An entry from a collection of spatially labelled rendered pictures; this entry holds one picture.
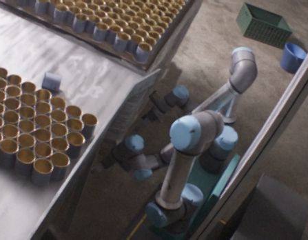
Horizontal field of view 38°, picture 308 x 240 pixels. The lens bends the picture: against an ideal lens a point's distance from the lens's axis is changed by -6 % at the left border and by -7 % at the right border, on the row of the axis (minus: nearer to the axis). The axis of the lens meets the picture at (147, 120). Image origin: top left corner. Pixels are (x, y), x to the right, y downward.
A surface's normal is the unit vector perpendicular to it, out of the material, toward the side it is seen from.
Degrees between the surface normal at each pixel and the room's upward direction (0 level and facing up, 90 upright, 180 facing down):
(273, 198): 0
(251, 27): 90
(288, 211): 0
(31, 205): 0
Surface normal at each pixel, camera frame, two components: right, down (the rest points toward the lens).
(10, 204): 0.32, -0.71
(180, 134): -0.71, 0.11
